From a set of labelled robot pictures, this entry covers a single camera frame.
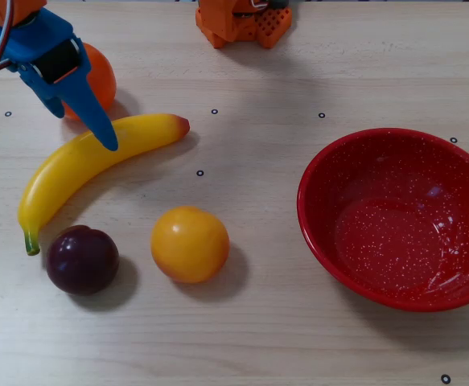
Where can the blue gripper body black servo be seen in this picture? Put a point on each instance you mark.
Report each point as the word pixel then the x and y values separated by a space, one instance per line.
pixel 59 64

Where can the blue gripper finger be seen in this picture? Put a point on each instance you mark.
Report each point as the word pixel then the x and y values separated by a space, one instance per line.
pixel 55 106
pixel 93 112

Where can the yellow toy banana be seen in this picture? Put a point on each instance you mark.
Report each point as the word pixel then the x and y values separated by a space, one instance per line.
pixel 69 165

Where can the orange robot base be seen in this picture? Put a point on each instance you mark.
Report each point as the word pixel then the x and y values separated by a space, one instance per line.
pixel 226 24

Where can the red speckled bowl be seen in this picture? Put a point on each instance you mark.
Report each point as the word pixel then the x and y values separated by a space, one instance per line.
pixel 326 209

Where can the orange toy orange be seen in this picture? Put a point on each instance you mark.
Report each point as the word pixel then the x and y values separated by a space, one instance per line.
pixel 101 80

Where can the dark purple toy plum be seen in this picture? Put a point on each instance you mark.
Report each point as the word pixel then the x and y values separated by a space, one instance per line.
pixel 82 260

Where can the yellow orange toy peach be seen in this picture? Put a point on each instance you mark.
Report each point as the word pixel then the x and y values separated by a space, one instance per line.
pixel 190 245

